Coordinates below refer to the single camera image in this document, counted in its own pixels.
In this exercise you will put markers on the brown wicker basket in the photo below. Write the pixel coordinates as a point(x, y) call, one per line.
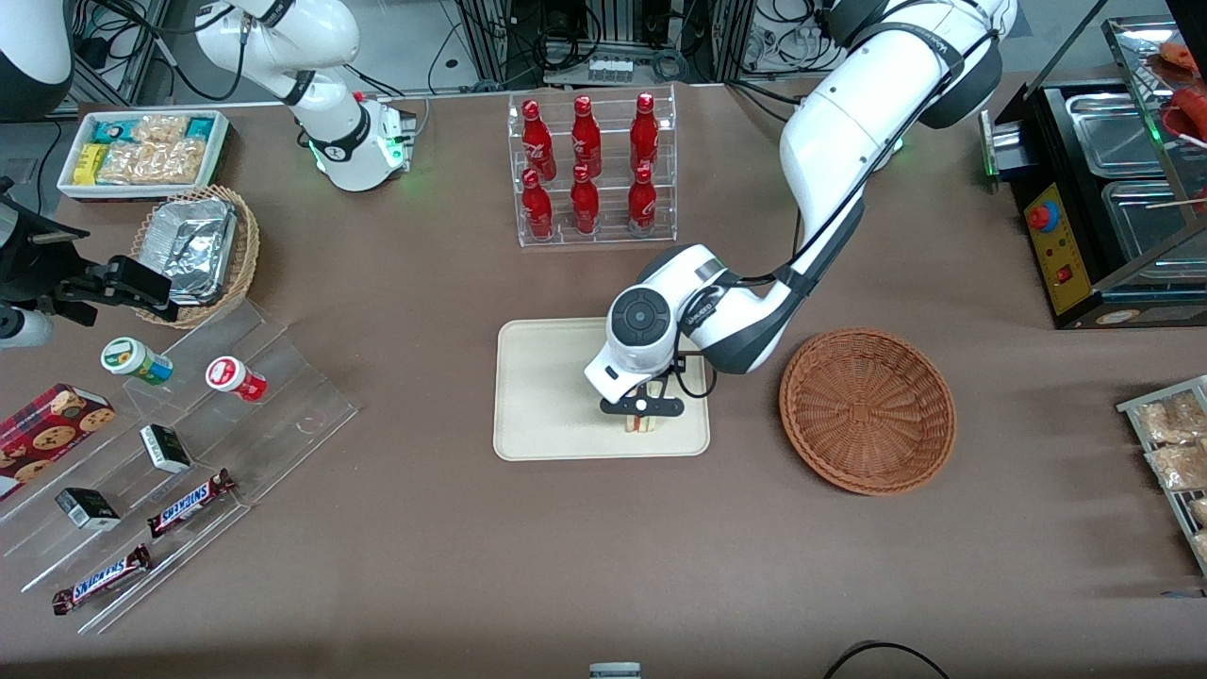
point(868, 415)

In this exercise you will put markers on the teal snack packet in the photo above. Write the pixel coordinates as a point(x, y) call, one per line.
point(113, 131)
point(200, 127)

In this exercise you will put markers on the green lid snack cup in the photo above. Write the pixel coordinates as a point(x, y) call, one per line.
point(132, 359)

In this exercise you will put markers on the light tan wicker basket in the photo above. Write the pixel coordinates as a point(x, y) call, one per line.
point(245, 255)

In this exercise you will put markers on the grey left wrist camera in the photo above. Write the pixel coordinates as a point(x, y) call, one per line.
point(622, 407)

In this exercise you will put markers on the yellow snack packet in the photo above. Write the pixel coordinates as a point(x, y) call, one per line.
point(89, 165)

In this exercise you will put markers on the clear acrylic bottle rack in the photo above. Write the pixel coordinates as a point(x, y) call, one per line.
point(608, 236)

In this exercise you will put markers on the steel food pan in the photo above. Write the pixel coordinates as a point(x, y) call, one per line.
point(1146, 222)
point(1117, 132)

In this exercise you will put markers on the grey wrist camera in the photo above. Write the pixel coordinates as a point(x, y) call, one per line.
point(622, 407)
point(24, 328)

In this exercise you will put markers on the triangular white bread sandwich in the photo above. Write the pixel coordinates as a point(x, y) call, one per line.
point(641, 426)

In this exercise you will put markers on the red lid snack cup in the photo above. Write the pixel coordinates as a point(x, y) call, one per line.
point(231, 376)

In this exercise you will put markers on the small grey device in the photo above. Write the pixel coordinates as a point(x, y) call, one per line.
point(615, 671)

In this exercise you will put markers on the red food piece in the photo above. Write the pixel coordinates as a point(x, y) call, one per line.
point(1190, 106)

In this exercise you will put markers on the silver foil food tray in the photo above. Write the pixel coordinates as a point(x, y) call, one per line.
point(189, 215)
point(200, 269)

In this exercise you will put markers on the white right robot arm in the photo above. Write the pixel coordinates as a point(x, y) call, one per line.
point(349, 141)

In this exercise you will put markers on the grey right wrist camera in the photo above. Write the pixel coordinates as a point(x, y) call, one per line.
point(24, 328)

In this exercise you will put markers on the clear acrylic stepped display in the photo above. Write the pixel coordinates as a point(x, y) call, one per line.
point(283, 415)

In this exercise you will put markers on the orange food piece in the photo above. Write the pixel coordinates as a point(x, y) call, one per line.
point(1183, 55)

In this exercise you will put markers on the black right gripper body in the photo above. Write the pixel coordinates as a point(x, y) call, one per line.
point(28, 267)

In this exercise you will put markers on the aluminium frame post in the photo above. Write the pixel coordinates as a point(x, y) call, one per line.
point(734, 38)
point(490, 38)

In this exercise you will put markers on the white power strip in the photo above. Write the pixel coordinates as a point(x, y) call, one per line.
point(610, 70)

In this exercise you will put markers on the clear peanut snack packet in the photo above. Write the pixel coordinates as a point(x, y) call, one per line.
point(151, 163)
point(160, 128)

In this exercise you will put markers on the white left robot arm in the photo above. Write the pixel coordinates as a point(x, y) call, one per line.
point(849, 123)

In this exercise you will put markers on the grey snack tray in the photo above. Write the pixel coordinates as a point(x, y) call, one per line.
point(1132, 407)

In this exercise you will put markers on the Snickers chocolate bar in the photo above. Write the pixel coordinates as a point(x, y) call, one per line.
point(189, 505)
point(102, 580)

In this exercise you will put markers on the cream plastic tray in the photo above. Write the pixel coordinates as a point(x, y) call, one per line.
point(547, 387)

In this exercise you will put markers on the clear nut snack packet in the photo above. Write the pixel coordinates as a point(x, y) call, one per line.
point(1200, 511)
point(1174, 420)
point(1183, 467)

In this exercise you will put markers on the red chocolate chip cookie box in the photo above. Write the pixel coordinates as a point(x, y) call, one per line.
point(47, 434)

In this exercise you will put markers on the red aluminium cola bottle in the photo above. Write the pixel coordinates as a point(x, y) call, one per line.
point(642, 202)
point(585, 206)
point(644, 134)
point(537, 209)
point(586, 140)
point(537, 141)

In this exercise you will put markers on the small dark carton box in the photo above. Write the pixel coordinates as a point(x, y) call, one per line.
point(87, 509)
point(165, 449)

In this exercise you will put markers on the black food warmer machine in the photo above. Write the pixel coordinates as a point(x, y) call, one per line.
point(1061, 250)

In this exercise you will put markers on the white plastic snack bin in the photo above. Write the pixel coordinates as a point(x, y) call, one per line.
point(219, 151)

